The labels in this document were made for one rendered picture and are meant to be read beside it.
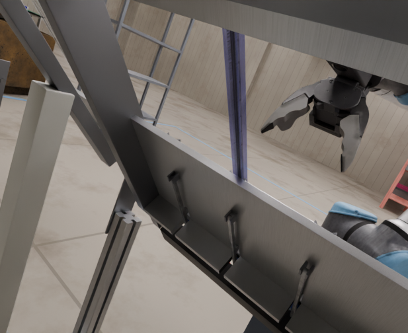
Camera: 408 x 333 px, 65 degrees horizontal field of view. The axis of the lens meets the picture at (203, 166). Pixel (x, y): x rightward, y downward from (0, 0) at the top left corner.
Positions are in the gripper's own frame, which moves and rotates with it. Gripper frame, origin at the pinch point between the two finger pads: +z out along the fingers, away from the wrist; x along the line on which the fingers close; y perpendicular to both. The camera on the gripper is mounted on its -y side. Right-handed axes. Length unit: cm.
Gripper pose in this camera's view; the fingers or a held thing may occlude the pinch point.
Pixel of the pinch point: (298, 147)
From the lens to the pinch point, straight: 50.6
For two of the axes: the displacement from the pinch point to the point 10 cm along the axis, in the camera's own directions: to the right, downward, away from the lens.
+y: 2.9, 4.7, 8.3
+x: -7.3, -4.6, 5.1
